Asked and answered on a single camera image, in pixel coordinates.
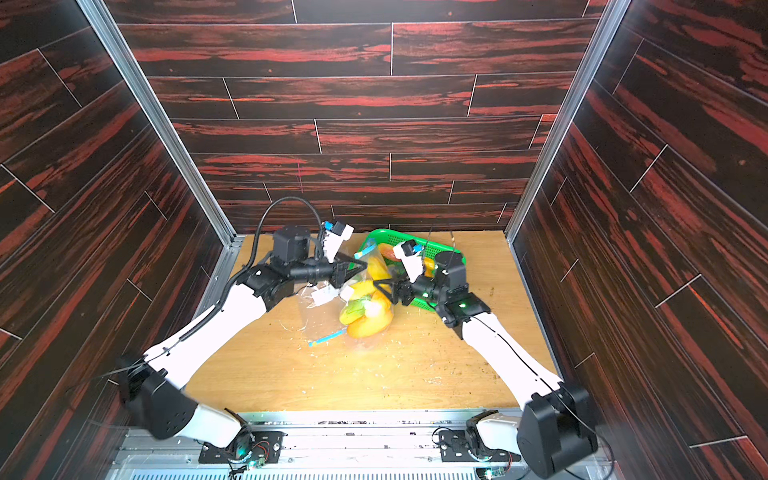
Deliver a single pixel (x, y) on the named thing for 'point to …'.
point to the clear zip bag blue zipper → (357, 313)
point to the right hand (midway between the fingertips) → (388, 272)
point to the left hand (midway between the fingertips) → (366, 265)
